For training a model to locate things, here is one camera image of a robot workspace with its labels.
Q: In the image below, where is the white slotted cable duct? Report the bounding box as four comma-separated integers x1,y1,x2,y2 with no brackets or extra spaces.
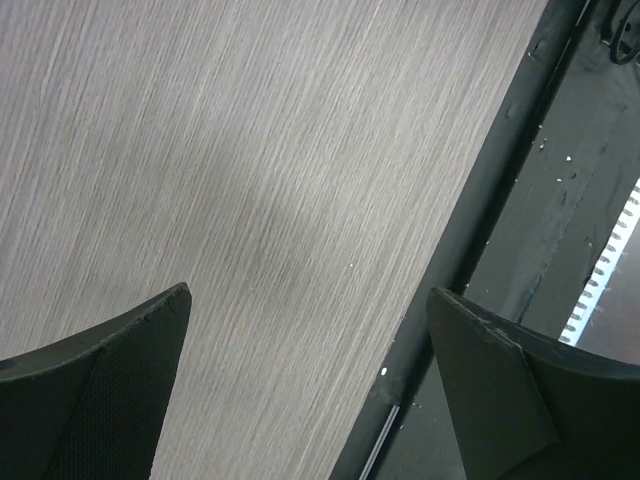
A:
558,181,639,347

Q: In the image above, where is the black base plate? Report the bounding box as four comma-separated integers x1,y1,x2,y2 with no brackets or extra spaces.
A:
331,1,639,479

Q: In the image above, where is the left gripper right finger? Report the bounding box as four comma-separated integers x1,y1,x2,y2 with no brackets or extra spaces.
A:
427,288,639,479

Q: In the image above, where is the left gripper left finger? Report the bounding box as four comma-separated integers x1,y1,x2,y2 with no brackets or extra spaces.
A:
1,283,192,479

